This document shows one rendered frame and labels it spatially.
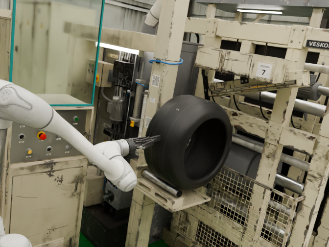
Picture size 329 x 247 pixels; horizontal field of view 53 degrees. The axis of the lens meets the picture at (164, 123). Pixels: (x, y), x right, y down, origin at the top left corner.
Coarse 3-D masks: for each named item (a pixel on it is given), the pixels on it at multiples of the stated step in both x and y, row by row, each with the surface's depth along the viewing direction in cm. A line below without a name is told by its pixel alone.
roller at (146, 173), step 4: (144, 172) 221; (148, 172) 220; (144, 176) 222; (148, 176) 218; (152, 176) 216; (156, 176) 215; (152, 180) 215; (156, 180) 213; (160, 180) 211; (160, 184) 210; (164, 184) 208; (168, 184) 207; (164, 188) 207; (168, 188) 204; (172, 188) 203; (176, 188) 203; (172, 192) 202; (176, 192) 200; (180, 192) 200; (176, 196) 200; (180, 196) 201
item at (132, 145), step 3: (129, 141) 172; (132, 141) 173; (129, 144) 171; (132, 144) 172; (135, 144) 175; (138, 144) 175; (129, 147) 171; (132, 147) 172; (135, 147) 173; (129, 150) 171; (132, 150) 172
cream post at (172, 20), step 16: (176, 0) 204; (160, 16) 214; (176, 16) 208; (160, 32) 215; (176, 32) 212; (160, 48) 215; (176, 48) 216; (160, 64) 216; (160, 80) 217; (160, 96) 218; (144, 128) 231; (144, 160) 232; (144, 208) 239; (128, 224) 250; (144, 224) 244; (128, 240) 250; (144, 240) 249
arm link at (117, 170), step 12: (60, 120) 129; (60, 132) 132; (72, 132) 135; (72, 144) 137; (84, 144) 138; (96, 156) 141; (120, 156) 160; (108, 168) 145; (120, 168) 150; (120, 180) 151; (132, 180) 151
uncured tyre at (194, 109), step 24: (192, 96) 208; (168, 120) 190; (192, 120) 186; (216, 120) 225; (168, 144) 185; (192, 144) 236; (216, 144) 230; (168, 168) 189; (192, 168) 231; (216, 168) 215
